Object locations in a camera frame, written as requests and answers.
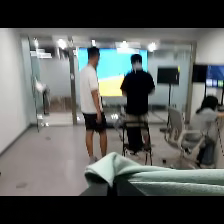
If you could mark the large bright display screen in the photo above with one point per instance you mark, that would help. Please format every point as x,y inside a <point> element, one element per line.
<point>111,71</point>

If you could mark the black metal frame stool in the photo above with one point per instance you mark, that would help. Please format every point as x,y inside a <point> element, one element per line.
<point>136,126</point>

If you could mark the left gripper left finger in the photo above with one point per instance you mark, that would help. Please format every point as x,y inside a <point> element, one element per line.
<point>98,190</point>

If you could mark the person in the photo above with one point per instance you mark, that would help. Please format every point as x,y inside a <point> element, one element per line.
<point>90,96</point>
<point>206,123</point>
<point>137,93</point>

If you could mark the wall screen with black rim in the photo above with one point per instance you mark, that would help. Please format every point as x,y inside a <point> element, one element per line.
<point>210,75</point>

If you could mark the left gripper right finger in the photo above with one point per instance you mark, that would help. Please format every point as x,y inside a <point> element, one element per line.
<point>128,188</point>

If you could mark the pale green shirt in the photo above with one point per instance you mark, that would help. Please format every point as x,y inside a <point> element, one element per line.
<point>160,180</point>

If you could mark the white office chair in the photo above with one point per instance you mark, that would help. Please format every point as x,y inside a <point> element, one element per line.
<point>178,131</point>

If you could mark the black monitor on stand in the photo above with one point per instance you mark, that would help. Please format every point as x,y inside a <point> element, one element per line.
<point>168,76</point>

